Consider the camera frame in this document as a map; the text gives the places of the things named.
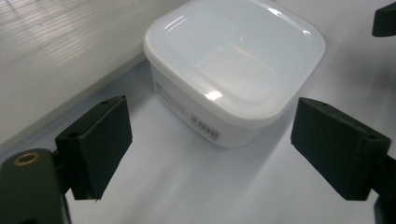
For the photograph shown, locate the white square plastic container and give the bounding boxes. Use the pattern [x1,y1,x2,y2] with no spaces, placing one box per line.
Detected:
[142,0,327,149]

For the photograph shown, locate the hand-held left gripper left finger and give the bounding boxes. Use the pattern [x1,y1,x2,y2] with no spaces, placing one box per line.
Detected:
[54,94,134,201]

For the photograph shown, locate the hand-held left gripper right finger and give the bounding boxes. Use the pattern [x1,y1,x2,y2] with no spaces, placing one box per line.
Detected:
[290,96,392,202]

